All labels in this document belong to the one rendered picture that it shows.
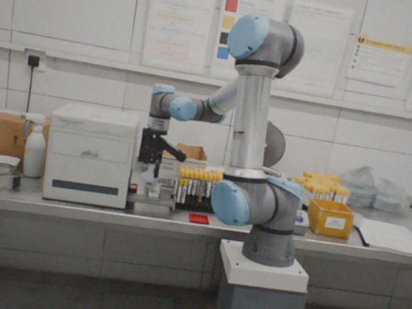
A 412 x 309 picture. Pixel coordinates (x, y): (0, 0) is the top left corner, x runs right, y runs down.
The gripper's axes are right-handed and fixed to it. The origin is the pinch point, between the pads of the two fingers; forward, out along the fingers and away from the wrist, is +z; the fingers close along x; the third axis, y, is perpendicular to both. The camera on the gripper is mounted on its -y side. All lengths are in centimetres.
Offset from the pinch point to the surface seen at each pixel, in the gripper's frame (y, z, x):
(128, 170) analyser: 9.7, -5.4, 4.4
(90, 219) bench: 19.6, 12.2, 8.5
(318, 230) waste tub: -61, 7, 2
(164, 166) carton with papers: -2.8, -0.9, -25.1
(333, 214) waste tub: -66, 0, 2
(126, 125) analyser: 12.4, -20.5, 4.2
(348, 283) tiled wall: -111, 57, -59
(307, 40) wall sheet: -60, -63, -58
